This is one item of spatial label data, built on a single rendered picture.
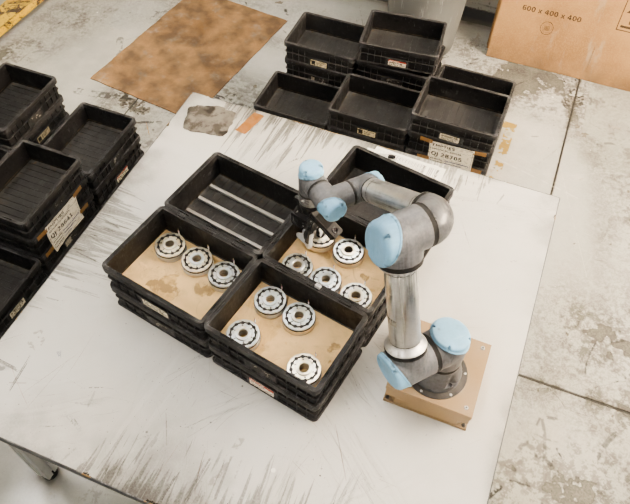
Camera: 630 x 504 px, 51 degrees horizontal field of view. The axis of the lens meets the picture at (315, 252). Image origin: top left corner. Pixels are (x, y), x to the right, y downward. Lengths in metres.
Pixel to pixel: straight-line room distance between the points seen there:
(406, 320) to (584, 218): 2.10
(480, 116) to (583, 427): 1.46
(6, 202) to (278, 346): 1.50
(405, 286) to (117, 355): 1.02
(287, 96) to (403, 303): 2.14
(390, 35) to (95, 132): 1.59
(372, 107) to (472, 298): 1.40
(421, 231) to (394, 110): 1.89
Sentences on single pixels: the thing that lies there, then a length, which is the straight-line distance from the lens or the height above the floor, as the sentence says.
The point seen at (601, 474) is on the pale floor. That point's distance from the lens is 3.00.
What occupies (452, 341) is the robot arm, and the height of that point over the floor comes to 1.03.
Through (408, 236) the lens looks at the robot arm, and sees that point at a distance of 1.56.
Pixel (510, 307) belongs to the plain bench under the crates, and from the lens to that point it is 2.37.
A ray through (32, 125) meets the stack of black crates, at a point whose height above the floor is 0.49.
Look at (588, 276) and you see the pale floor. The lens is 3.46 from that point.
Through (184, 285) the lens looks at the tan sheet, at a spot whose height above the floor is 0.83.
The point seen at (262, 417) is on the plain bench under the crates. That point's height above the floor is 0.70.
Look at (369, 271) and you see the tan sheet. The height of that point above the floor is 0.83.
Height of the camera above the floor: 2.62
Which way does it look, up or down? 54 degrees down
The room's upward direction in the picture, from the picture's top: 1 degrees clockwise
